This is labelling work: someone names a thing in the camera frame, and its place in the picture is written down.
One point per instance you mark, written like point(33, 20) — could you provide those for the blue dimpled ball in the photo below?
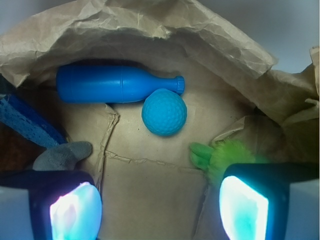
point(164, 113)

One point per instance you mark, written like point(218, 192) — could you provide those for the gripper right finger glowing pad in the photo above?
point(271, 201)

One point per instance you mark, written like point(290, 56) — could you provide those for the brown paper bag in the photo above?
point(150, 189)

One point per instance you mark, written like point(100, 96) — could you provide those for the green plush animal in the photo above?
point(215, 159)

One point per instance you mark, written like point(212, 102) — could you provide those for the blue sponge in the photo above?
point(21, 117)

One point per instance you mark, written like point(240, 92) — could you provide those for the blue plastic bottle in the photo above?
point(111, 84)

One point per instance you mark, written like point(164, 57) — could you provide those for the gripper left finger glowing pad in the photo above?
point(49, 205)

